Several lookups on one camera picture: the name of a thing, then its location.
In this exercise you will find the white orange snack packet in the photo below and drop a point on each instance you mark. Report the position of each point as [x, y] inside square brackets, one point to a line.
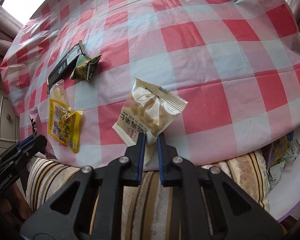
[293, 152]

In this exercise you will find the pink curtain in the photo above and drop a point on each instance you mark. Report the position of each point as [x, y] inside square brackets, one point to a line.
[9, 28]

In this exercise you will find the white cream cracker packet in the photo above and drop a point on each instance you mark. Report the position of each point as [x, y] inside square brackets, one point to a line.
[149, 109]

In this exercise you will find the striped plush sofa cover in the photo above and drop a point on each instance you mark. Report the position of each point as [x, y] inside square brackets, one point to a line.
[150, 211]

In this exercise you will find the green garlic pea packet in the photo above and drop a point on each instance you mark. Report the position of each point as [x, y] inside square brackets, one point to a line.
[85, 67]

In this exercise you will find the person left hand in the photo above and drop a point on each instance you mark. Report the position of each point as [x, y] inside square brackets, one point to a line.
[13, 199]

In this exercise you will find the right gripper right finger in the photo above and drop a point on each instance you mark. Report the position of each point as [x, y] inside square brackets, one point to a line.
[212, 205]

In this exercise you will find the yellow snack packet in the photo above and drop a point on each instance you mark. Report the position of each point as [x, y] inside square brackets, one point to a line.
[64, 124]

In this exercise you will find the red white checkered tablecloth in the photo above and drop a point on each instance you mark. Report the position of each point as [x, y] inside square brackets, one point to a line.
[235, 62]

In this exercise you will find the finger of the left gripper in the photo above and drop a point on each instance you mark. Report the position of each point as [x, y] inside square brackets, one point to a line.
[40, 143]
[26, 143]

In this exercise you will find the white purple storage box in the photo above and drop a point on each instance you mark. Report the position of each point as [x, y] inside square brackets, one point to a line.
[284, 199]

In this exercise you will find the pink snack packet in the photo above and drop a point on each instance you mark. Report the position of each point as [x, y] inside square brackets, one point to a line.
[37, 128]

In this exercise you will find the white cabinet with drawers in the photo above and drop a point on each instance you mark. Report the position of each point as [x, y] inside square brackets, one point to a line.
[9, 122]

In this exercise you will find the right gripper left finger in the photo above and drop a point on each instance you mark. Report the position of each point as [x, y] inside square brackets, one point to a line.
[89, 204]

